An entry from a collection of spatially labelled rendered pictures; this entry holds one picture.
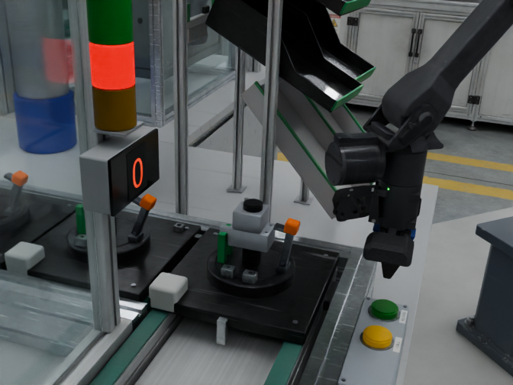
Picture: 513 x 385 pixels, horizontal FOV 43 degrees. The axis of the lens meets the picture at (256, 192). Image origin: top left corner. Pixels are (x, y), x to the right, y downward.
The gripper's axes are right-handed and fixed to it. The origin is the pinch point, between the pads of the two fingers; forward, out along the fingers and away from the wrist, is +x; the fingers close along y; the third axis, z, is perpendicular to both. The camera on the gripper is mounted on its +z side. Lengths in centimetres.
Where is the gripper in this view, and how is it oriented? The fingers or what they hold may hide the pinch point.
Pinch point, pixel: (389, 257)
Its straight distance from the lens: 94.7
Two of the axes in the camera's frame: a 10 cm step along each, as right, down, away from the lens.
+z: -9.6, -1.5, 2.5
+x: -0.4, 9.1, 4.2
